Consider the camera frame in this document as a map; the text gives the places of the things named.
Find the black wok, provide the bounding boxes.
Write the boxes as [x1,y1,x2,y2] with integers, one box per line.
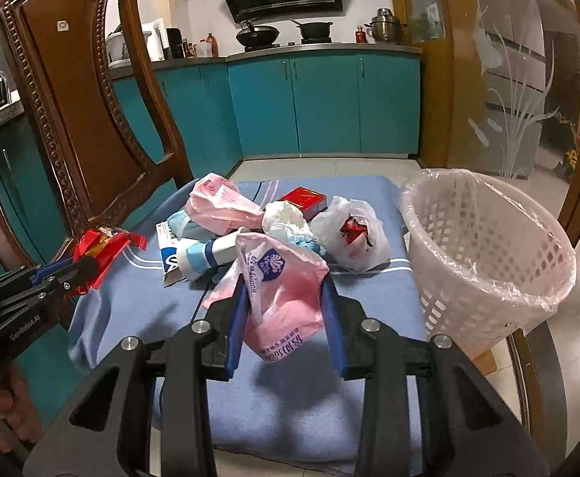
[235,19,281,49]

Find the light blue plastic bag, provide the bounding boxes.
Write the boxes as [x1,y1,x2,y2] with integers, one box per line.
[167,209,231,242]

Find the pink cloth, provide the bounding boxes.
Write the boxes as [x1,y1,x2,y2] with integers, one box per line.
[186,172,264,236]

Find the red packet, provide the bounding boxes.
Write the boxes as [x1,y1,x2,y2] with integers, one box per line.
[276,186,329,221]

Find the white blue tube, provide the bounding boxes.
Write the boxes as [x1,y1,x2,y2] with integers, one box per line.
[176,235,241,279]

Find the wooden door frame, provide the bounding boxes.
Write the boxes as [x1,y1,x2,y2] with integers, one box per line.
[386,0,472,171]

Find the white blue paper box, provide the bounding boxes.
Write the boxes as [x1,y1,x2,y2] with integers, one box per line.
[156,221,191,288]

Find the teal kitchen base cabinets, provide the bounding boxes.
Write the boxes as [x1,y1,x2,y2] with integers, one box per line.
[0,51,423,264]

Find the white plastic bag red contents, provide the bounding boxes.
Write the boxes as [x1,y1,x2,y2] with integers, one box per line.
[310,196,391,273]

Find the blue striped cloth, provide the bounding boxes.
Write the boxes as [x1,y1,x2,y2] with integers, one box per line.
[68,174,430,474]

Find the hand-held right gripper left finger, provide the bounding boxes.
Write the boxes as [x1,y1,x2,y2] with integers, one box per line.
[22,273,251,477]

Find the carved wooden chair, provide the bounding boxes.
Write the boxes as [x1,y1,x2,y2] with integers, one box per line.
[0,0,195,279]

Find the pink plastic bag blue logo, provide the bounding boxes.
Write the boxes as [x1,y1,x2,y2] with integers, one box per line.
[201,231,331,365]

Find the white electric kettle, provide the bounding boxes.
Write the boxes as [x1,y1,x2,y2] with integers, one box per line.
[140,18,167,62]

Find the yellow flowers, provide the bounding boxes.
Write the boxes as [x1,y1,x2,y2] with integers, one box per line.
[562,134,580,171]

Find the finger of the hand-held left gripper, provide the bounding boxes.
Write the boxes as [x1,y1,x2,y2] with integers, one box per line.
[0,257,97,300]
[0,278,80,325]

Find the stainless steel pot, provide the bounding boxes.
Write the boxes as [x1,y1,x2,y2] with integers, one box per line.
[364,8,409,43]

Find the black kitchen appliance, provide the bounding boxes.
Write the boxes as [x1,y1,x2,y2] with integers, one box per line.
[165,27,184,59]

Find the red snack wrapper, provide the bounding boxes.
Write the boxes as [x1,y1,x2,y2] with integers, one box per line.
[70,225,148,297]

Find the white plastic lattice basket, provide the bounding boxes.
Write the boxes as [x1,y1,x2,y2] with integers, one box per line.
[399,168,578,361]

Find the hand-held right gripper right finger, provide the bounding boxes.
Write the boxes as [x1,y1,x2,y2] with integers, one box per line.
[320,273,551,477]

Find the clear plastic bin liner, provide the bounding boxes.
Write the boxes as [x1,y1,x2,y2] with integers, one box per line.
[398,166,579,321]

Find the black cooking pot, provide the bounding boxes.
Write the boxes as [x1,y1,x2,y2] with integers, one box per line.
[290,19,334,41]

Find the frosted pattern glass door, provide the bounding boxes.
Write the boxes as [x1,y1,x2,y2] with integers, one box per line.
[449,0,580,180]

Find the person's left hand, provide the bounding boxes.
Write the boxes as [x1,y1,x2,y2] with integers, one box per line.
[0,362,45,454]

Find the white cloth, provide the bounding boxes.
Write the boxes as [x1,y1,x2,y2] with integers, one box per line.
[261,200,319,243]

